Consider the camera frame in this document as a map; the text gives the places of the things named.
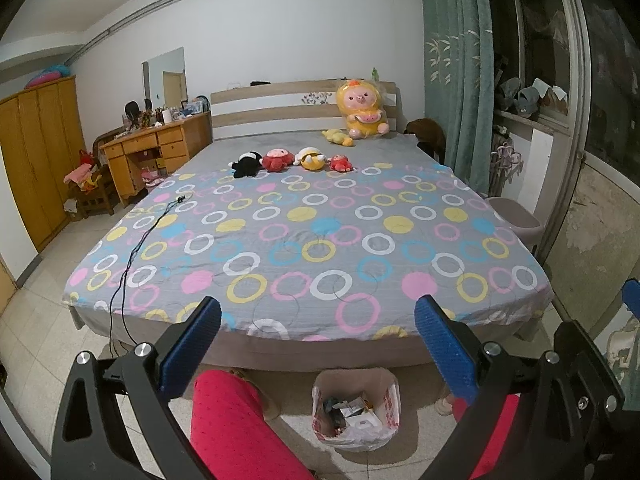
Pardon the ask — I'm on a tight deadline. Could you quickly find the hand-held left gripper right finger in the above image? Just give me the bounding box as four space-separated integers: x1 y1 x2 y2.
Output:
414 295 586 480

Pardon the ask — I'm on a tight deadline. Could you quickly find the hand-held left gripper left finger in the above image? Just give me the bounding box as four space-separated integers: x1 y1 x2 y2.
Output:
50 297 222 480

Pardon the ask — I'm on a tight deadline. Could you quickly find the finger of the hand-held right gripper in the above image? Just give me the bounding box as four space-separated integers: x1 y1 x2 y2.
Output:
621 276 640 317

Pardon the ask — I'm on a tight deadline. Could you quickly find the person's left leg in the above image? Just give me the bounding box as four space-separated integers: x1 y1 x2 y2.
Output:
191 369 316 480

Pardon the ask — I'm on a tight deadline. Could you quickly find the bed with circle-patterned sheet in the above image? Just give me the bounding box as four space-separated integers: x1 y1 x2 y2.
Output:
62 130 556 376

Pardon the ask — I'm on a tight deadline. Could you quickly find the grey plastic bin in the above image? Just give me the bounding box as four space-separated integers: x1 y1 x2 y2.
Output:
484 197 545 247

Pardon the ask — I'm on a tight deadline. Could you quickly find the white panel board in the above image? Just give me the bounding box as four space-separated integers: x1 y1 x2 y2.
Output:
530 127 560 211

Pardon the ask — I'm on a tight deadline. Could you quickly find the wooden chair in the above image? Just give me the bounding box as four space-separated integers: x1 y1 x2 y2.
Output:
64 147 117 221

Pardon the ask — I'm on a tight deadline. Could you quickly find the black white plush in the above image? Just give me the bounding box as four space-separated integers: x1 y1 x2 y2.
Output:
230 151 264 179

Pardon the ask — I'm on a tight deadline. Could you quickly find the bunch of pink hangers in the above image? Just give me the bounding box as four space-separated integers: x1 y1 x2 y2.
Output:
489 135 525 196

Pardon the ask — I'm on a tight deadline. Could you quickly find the red round plush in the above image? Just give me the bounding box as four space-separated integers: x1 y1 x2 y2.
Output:
261 148 296 173

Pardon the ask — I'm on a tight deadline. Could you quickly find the brown cardboard piece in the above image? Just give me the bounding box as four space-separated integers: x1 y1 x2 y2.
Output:
540 87 571 117

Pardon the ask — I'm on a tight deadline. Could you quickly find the wooden desk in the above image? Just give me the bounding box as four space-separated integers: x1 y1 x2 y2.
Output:
100 111 213 208

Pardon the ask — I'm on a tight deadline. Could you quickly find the grey slipper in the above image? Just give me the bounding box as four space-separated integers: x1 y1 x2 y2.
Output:
515 87 541 118
497 77 523 111

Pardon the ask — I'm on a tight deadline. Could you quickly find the yellow white plush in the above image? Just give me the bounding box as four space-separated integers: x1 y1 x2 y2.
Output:
294 147 328 172

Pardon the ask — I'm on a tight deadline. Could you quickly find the white paper sheet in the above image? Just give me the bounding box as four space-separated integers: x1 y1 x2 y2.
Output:
531 78 568 102

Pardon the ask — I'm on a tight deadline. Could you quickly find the small yellow green plush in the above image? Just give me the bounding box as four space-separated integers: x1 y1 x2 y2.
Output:
321 128 355 148

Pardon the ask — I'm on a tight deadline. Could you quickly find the yellow wooden wardrobe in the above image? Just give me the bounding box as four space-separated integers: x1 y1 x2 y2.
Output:
0 76 87 253

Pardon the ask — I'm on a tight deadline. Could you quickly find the striped wooden headboard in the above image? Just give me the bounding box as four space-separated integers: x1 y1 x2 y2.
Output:
210 80 401 143

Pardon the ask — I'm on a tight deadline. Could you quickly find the large yellow pig plush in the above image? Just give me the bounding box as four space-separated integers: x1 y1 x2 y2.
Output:
335 79 390 141

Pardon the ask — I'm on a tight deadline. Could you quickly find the green curtain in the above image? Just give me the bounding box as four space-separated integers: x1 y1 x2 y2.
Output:
417 0 496 196

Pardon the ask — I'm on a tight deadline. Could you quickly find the pink blue bundle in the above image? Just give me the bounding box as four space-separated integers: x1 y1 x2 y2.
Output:
24 63 72 88

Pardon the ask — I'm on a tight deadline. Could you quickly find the wall poster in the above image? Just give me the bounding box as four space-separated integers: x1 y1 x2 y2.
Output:
600 305 640 403

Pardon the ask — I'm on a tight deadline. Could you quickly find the black cable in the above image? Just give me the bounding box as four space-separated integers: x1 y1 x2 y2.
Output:
109 199 187 356

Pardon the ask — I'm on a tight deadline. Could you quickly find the white window frame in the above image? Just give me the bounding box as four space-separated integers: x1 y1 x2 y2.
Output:
492 0 640 161

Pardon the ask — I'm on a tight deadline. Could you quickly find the wall mirror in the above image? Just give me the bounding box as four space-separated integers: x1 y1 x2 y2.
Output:
141 46 187 111

